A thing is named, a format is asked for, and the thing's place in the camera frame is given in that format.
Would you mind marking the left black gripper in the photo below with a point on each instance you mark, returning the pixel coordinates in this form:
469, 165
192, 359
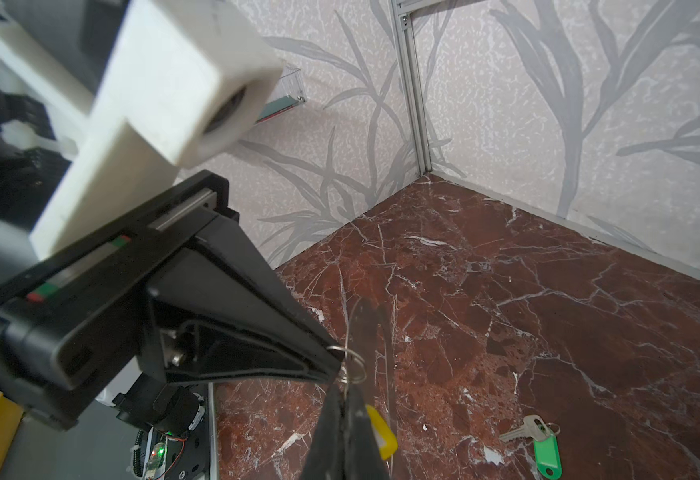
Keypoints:
215, 309

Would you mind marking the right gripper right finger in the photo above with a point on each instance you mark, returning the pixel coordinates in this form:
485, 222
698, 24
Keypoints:
362, 457

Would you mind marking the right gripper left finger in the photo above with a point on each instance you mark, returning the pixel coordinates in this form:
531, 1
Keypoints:
325, 459

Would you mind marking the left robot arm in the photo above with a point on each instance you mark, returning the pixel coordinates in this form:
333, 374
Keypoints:
174, 284

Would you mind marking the small circuit board left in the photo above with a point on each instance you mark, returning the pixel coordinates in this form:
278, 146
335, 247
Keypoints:
155, 455

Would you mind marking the key with green tag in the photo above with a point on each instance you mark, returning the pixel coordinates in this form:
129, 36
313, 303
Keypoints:
545, 444

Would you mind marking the clear plastic wall tray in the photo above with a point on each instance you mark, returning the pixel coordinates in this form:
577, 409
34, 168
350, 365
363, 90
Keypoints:
288, 93

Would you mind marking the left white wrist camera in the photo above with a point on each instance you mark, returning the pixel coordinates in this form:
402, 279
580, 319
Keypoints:
103, 103

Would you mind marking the aluminium frame corner post left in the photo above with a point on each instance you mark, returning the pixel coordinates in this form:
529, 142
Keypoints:
404, 38

